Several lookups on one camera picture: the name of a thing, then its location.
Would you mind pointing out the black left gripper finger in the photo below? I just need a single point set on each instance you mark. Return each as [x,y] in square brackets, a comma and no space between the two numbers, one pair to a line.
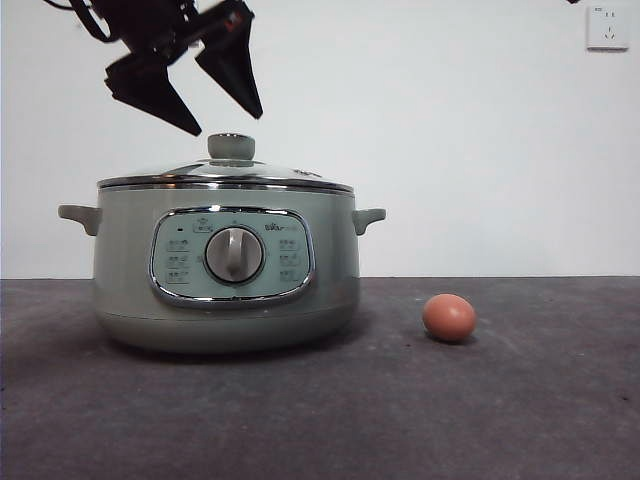
[150,90]
[235,65]

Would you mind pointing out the glass pot lid with knob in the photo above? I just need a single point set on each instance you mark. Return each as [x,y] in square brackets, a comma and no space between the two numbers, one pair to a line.
[231,147]

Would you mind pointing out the brown egg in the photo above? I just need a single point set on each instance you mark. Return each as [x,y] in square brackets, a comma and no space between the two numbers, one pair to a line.
[449,317]

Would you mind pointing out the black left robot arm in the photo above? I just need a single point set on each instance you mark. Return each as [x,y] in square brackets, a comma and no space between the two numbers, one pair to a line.
[145,20]

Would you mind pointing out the grey-green electric cooking pot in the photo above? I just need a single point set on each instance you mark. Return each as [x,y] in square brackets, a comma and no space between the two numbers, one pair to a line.
[125,260]

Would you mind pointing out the white wall socket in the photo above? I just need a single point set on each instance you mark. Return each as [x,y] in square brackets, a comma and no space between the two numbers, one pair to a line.
[607,27]

